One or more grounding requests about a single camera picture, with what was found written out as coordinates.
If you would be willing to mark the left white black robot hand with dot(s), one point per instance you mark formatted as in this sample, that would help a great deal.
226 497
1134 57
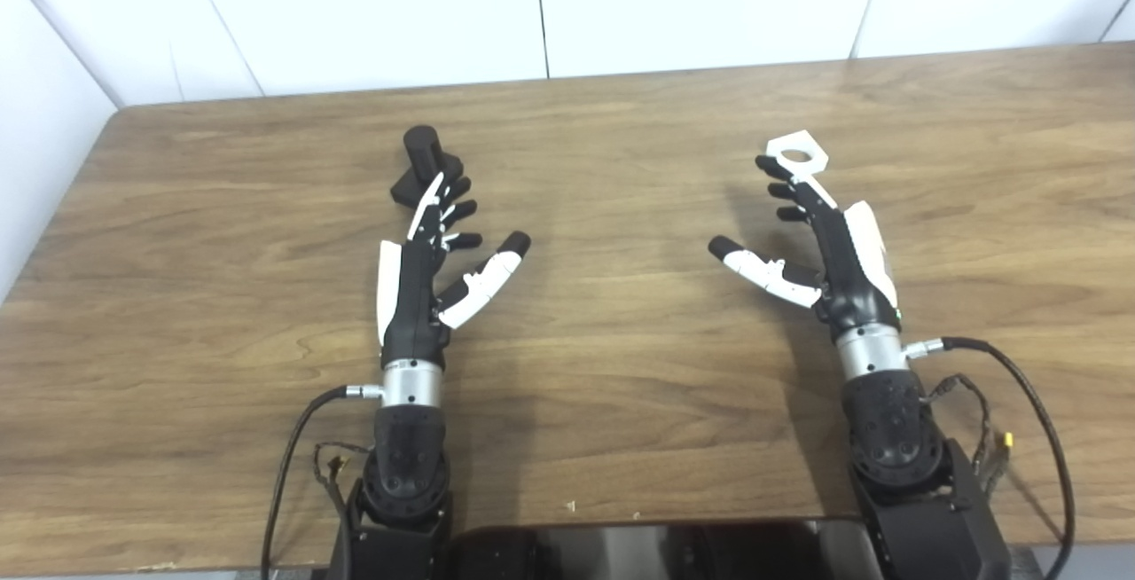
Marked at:
410 296

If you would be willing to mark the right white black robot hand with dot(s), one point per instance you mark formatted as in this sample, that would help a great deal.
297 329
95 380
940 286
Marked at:
851 283

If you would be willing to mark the white square piece with hole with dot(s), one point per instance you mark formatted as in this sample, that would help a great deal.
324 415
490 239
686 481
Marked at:
814 159

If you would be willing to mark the black peg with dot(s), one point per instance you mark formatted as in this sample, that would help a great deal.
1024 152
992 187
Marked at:
421 154

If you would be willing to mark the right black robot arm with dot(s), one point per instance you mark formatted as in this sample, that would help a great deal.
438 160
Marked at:
896 447

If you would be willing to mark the glossy black robot torso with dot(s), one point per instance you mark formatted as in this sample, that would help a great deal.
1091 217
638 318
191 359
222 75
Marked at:
656 553

